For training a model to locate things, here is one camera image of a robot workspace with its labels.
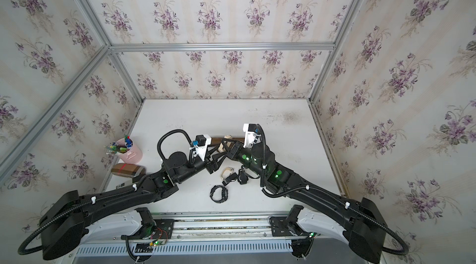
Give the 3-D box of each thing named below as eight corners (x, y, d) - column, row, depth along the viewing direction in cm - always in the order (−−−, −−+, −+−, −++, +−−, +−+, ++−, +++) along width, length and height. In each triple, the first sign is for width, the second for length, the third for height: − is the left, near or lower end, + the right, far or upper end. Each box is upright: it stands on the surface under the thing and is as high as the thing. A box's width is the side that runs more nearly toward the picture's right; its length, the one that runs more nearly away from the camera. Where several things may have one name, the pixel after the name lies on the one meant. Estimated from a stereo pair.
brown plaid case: (111, 176, 88) (108, 174, 86) (117, 165, 92) (114, 162, 90) (144, 176, 88) (141, 174, 86) (148, 165, 92) (145, 162, 90)
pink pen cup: (117, 166, 92) (101, 152, 81) (125, 150, 98) (111, 135, 87) (139, 166, 92) (126, 152, 82) (145, 150, 98) (134, 135, 88)
